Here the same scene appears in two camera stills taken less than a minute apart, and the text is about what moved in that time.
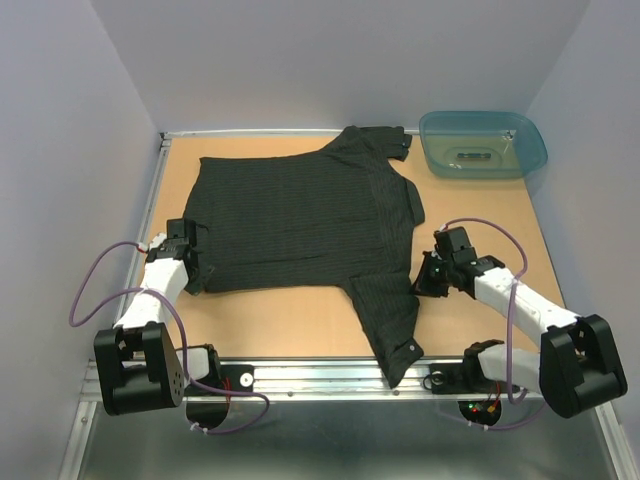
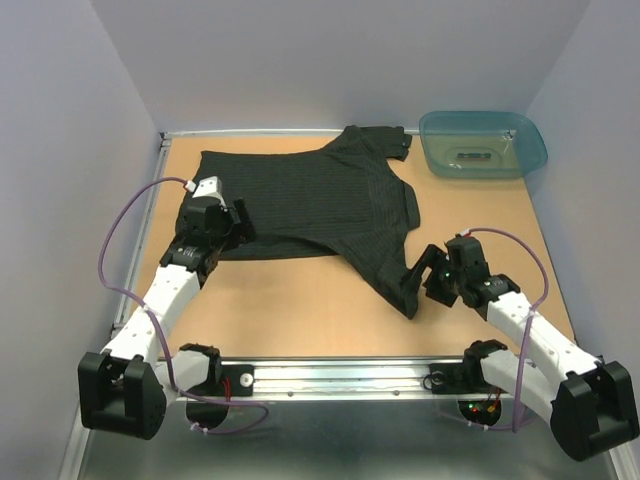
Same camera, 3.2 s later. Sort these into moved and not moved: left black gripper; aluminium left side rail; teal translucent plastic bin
Moved: left black gripper
Not moved: aluminium left side rail; teal translucent plastic bin
